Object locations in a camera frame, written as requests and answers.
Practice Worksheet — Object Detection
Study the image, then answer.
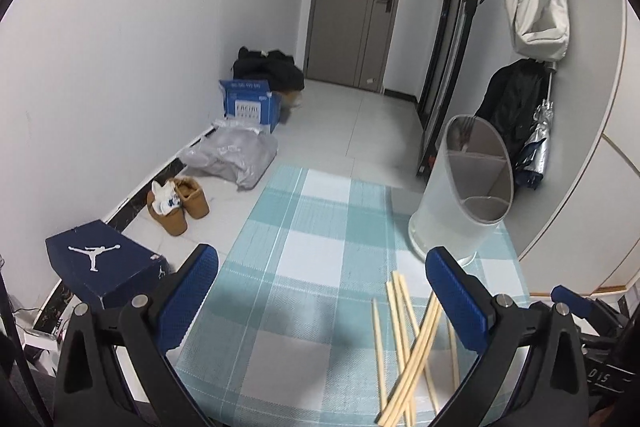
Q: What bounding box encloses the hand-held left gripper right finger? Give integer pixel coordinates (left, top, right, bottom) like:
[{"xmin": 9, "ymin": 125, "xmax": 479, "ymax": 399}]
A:
[{"xmin": 425, "ymin": 246, "xmax": 593, "ymax": 427}]

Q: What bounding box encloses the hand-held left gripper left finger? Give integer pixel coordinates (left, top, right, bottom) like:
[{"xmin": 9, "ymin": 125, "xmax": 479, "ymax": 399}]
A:
[{"xmin": 52, "ymin": 243, "xmax": 221, "ymax": 427}]

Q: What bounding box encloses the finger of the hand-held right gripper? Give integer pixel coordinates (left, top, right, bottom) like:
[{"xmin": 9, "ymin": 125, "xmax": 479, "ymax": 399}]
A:
[{"xmin": 550, "ymin": 285, "xmax": 623, "ymax": 338}]

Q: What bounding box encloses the pile of wooden chopsticks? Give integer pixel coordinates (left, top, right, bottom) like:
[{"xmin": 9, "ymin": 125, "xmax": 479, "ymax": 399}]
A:
[{"xmin": 370, "ymin": 271, "xmax": 461, "ymax": 427}]

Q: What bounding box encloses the white utensil holder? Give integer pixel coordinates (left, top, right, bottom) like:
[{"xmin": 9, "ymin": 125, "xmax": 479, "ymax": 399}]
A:
[{"xmin": 408, "ymin": 114, "xmax": 516, "ymax": 265}]

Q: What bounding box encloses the white shoulder bag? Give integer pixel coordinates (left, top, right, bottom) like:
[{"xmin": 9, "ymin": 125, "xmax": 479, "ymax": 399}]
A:
[{"xmin": 505, "ymin": 0, "xmax": 571, "ymax": 60}]

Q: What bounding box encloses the brown suede boot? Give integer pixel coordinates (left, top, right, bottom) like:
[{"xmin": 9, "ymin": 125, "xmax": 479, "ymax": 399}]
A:
[
  {"xmin": 172, "ymin": 177, "xmax": 210, "ymax": 220},
  {"xmin": 146, "ymin": 187, "xmax": 188, "ymax": 237}
]

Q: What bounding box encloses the dark blue shoe box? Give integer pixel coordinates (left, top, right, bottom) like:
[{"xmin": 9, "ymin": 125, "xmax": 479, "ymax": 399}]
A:
[{"xmin": 45, "ymin": 220, "xmax": 168, "ymax": 310}]

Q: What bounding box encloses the white crumpled sock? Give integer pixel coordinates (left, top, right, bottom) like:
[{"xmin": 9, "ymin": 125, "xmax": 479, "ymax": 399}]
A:
[{"xmin": 152, "ymin": 181, "xmax": 181, "ymax": 214}]

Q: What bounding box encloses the teal checked table cloth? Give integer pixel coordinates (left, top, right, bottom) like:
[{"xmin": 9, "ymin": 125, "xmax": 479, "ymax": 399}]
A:
[{"xmin": 172, "ymin": 164, "xmax": 531, "ymax": 427}]

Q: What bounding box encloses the grey plastic bag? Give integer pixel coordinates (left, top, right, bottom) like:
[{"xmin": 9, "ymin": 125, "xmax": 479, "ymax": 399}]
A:
[{"xmin": 177, "ymin": 119, "xmax": 278, "ymax": 192}]

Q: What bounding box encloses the white power strip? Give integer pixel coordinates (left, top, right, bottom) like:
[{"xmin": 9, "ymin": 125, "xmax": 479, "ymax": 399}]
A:
[{"xmin": 22, "ymin": 324, "xmax": 68, "ymax": 345}]

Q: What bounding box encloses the silver folded umbrella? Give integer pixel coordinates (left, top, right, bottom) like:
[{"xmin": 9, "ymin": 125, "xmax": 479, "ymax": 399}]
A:
[{"xmin": 515, "ymin": 62, "xmax": 558, "ymax": 190}]

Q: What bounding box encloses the dark metal fork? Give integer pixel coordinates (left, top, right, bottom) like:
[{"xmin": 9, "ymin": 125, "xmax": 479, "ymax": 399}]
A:
[{"xmin": 457, "ymin": 117, "xmax": 476, "ymax": 152}]

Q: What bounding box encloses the blue cardboard box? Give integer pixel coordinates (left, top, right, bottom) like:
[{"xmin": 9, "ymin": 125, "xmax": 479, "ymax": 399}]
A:
[{"xmin": 218, "ymin": 79, "xmax": 281, "ymax": 134}]

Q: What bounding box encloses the black jacket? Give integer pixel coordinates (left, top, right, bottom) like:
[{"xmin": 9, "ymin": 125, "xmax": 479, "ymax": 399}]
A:
[{"xmin": 472, "ymin": 59, "xmax": 551, "ymax": 158}]

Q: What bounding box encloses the black clothes pile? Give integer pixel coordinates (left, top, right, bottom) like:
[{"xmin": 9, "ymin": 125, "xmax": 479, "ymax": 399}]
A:
[{"xmin": 232, "ymin": 47, "xmax": 306, "ymax": 92}]

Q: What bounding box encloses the black framed glass door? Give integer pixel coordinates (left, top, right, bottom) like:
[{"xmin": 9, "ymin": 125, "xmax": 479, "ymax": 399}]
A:
[{"xmin": 415, "ymin": 0, "xmax": 488, "ymax": 180}]

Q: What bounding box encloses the grey-brown door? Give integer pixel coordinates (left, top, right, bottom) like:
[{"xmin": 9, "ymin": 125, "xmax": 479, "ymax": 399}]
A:
[{"xmin": 305, "ymin": 0, "xmax": 408, "ymax": 90}]

